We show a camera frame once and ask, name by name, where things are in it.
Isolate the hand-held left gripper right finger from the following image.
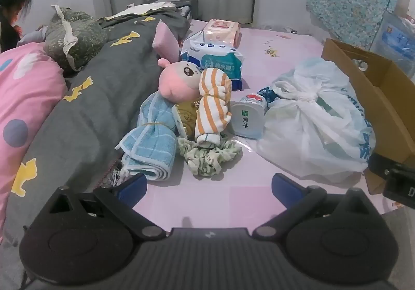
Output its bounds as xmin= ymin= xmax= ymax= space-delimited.
xmin=251 ymin=173 xmax=373 ymax=241

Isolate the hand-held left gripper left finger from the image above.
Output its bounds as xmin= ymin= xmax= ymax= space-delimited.
xmin=42 ymin=174 xmax=167 ymax=241

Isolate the light blue checked towel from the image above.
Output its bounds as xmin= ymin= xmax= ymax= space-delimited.
xmin=115 ymin=94 xmax=179 ymax=180

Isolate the white wipes canister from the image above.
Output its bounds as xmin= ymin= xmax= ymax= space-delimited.
xmin=230 ymin=93 xmax=268 ymax=140

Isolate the cardboard box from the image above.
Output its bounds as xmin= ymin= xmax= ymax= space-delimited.
xmin=321 ymin=38 xmax=415 ymax=195

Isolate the pink plush doll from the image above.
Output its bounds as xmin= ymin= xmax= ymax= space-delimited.
xmin=158 ymin=58 xmax=203 ymax=106

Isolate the blue wet wipes pack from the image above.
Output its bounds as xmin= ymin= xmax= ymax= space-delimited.
xmin=180 ymin=34 xmax=244 ymax=91

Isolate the pink cushion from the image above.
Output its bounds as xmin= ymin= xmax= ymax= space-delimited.
xmin=152 ymin=20 xmax=182 ymax=62

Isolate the white plastic bag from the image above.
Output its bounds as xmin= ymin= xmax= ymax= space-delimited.
xmin=256 ymin=57 xmax=377 ymax=178

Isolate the green patterned cloth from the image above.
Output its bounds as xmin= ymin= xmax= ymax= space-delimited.
xmin=178 ymin=136 xmax=243 ymax=177

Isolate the gold pouch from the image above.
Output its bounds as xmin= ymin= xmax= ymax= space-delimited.
xmin=173 ymin=100 xmax=200 ymax=138

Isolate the grey blanket with yellow print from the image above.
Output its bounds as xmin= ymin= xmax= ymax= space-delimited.
xmin=5 ymin=8 xmax=192 ymax=245

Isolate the small blue packet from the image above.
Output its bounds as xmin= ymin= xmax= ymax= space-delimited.
xmin=256 ymin=86 xmax=279 ymax=106

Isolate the orange striped towel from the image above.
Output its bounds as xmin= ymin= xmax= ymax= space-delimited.
xmin=195 ymin=67 xmax=233 ymax=144

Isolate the pink bed mat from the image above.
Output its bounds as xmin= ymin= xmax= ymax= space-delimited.
xmin=94 ymin=19 xmax=406 ymax=232

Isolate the clear water jug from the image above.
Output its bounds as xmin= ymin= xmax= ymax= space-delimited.
xmin=370 ymin=0 xmax=415 ymax=80

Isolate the green floral pillow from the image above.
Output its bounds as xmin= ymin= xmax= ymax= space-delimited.
xmin=44 ymin=5 xmax=109 ymax=75

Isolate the pink wet wipes pack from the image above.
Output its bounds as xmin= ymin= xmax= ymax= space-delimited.
xmin=203 ymin=18 xmax=242 ymax=49

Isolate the white cloth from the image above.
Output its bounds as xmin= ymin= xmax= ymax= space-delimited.
xmin=107 ymin=1 xmax=177 ymax=20

